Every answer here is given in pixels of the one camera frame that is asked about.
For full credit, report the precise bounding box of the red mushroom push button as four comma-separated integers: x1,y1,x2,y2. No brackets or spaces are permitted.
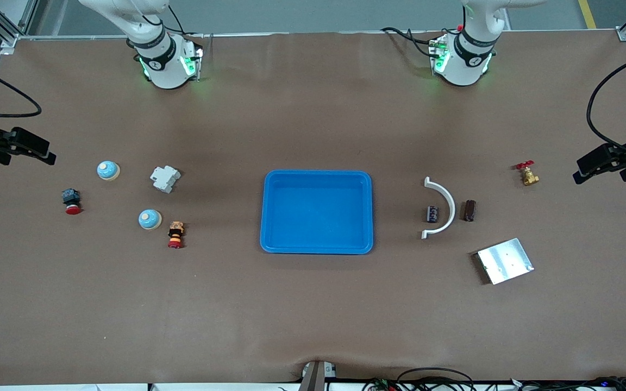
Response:
61,188,82,215

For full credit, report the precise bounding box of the white circuit breaker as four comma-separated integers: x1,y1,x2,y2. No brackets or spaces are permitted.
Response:
150,166,181,194

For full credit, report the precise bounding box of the silver metal plate module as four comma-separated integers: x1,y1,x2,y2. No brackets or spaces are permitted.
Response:
476,238,535,285

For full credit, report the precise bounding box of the white curved plastic piece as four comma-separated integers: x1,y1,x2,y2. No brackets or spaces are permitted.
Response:
421,176,456,240

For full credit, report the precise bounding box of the blue plastic tray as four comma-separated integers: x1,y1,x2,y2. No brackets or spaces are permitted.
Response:
260,171,374,255

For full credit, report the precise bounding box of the brown table mat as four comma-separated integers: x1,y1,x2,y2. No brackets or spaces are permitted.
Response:
0,30,626,387

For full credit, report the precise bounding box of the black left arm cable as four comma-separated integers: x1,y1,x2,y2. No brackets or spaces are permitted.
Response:
587,46,626,163

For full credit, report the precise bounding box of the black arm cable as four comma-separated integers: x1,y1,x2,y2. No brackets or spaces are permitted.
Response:
587,46,626,163
0,57,42,119

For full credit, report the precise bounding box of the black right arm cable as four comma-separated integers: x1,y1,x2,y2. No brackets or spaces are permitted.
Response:
0,57,42,119

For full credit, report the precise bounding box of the brass valve red handle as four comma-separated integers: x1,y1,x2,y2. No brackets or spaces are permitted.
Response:
515,161,540,187

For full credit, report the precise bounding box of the black cable bundle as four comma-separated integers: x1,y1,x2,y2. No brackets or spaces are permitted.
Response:
509,376,626,391

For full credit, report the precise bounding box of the black base power cable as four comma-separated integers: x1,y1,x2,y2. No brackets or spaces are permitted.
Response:
381,26,439,58

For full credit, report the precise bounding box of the black looped cable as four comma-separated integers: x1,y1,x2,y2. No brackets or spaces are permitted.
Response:
396,368,477,391

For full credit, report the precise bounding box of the grey metal bracket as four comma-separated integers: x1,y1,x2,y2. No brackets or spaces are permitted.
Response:
298,361,339,391

